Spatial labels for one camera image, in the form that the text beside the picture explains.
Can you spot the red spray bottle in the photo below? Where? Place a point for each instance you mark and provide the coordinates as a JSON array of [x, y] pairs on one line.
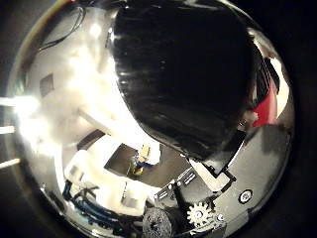
[[265, 110]]

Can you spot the yellow and blue object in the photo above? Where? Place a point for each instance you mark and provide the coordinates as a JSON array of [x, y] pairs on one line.
[[140, 162]]

